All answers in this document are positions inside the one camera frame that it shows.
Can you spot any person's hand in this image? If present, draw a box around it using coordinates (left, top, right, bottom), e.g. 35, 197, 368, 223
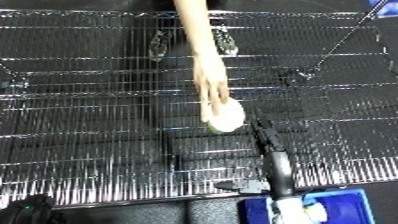
191, 54, 233, 123

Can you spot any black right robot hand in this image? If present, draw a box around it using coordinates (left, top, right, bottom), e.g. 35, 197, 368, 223
214, 106, 299, 201

